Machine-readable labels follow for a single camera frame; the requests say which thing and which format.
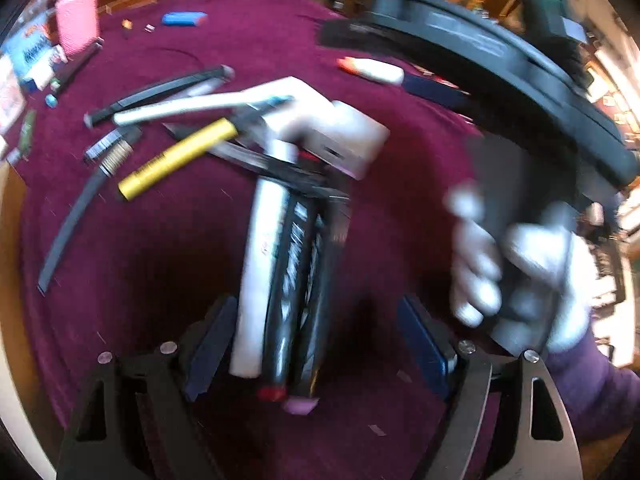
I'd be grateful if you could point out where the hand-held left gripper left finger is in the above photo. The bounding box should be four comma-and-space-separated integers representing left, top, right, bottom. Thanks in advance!
56, 294, 238, 480

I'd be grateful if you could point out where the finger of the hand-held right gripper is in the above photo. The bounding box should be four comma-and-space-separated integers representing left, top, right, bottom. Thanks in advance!
402, 72, 473, 113
319, 17, 398, 61

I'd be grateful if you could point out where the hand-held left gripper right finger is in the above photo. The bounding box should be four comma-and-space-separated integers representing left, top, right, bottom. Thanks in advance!
397, 294, 586, 480

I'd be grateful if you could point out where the white bottle orange cap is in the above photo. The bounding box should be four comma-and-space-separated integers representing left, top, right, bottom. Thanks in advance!
336, 56, 405, 86

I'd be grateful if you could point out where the white charger with prongs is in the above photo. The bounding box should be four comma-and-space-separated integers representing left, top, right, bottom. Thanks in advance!
240, 76, 333, 131

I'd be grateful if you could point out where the black pen red end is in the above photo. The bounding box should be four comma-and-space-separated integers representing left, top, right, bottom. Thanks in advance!
257, 195, 313, 402

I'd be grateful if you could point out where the white marker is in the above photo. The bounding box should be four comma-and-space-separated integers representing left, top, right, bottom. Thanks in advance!
229, 140, 297, 379

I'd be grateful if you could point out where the white charger cube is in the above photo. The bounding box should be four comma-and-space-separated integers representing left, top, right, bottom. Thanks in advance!
300, 100, 391, 181

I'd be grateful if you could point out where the black pen pink end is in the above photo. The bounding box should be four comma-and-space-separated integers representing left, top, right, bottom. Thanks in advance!
285, 205, 353, 416

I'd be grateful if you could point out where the person's right forearm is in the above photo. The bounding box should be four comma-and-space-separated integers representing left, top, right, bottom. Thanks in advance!
542, 330, 640, 443

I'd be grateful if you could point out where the person's right hand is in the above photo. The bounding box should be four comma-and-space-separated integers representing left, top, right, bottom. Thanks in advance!
445, 180, 593, 356

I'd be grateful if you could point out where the maroon tablecloth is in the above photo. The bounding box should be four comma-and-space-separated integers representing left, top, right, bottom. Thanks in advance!
17, 0, 566, 480

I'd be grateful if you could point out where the black slim pen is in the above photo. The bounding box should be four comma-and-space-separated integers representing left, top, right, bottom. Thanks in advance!
162, 122, 351, 198

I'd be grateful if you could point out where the black gel pen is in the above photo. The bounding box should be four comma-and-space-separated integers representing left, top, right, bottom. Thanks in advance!
165, 80, 223, 106

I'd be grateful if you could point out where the white pen blue tip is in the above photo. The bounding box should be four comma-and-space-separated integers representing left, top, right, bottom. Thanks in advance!
114, 94, 296, 127

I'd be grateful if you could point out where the yellow marker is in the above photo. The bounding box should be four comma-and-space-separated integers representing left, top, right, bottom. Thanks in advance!
118, 118, 239, 202

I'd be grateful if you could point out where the black marker grey cap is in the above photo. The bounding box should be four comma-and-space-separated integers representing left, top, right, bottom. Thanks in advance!
84, 65, 236, 127

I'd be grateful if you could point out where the black ridged pen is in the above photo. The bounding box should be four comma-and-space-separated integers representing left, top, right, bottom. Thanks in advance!
83, 126, 144, 163

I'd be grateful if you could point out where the pink knitted bottle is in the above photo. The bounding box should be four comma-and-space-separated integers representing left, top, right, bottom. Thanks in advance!
54, 0, 107, 58

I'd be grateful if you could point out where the long black pen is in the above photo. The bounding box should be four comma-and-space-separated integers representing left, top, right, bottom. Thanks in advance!
50, 42, 104, 96

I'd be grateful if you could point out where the green pen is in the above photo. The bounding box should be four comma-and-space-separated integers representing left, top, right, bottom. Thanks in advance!
19, 110, 37, 156

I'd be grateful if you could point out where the small white printed box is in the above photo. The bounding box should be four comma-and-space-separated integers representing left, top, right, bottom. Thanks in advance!
31, 57, 68, 92

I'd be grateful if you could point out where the blue printed box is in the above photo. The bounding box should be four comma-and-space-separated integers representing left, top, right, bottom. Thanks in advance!
2, 20, 53, 86

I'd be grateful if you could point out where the long black pen brass ring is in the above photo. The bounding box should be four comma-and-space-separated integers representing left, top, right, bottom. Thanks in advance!
38, 141, 133, 295

